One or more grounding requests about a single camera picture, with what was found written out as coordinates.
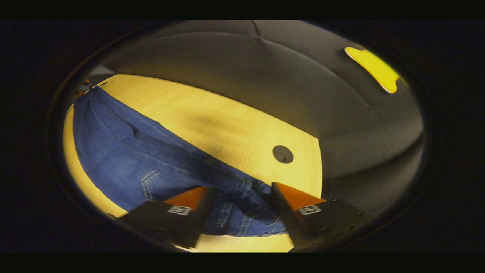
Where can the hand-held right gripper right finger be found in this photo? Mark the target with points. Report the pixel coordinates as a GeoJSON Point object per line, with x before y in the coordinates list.
{"type": "Point", "coordinates": [286, 216]}

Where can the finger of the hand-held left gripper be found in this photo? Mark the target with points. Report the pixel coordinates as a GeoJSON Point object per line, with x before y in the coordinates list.
{"type": "Point", "coordinates": [79, 93]}

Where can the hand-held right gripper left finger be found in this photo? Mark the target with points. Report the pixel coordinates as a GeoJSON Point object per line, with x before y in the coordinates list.
{"type": "Point", "coordinates": [199, 216]}

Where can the blue jeans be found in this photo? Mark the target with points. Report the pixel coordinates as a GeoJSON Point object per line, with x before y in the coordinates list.
{"type": "Point", "coordinates": [125, 151]}

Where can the black backdrop cloth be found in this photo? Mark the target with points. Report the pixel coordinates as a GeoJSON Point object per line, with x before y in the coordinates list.
{"type": "Point", "coordinates": [265, 76]}

